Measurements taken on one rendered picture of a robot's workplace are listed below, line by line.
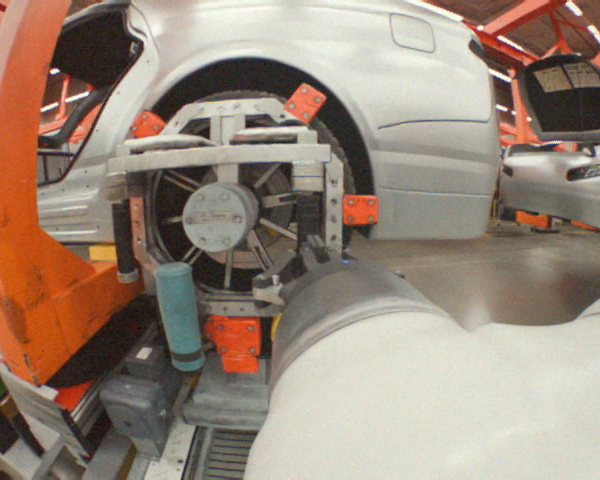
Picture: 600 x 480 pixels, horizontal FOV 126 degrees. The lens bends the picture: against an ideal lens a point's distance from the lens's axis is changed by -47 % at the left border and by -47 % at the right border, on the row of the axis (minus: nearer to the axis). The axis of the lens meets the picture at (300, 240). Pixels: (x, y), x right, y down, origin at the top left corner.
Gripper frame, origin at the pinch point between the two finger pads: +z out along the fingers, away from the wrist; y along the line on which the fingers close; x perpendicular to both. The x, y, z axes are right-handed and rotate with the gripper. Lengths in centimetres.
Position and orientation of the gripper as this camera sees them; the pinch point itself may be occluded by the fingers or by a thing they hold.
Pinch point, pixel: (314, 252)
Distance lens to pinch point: 35.5
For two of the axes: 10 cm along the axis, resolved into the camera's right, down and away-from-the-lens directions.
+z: -0.6, -2.0, 9.8
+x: 0.0, -9.8, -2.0
